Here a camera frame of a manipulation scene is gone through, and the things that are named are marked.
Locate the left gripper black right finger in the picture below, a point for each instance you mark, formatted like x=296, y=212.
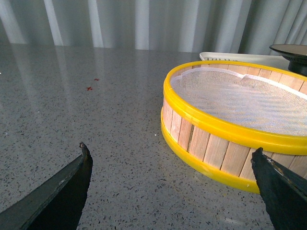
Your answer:
x=283, y=191

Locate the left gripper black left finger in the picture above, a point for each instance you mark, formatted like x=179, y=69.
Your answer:
x=58, y=203

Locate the white rectangular tray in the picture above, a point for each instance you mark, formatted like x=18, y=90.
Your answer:
x=271, y=61

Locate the wooden steamer with yellow rims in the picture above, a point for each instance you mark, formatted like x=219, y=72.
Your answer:
x=222, y=150

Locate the white mesh steamer liner cloth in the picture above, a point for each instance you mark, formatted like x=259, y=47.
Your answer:
x=245, y=100

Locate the grey pleated curtain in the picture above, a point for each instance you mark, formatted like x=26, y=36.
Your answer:
x=226, y=26

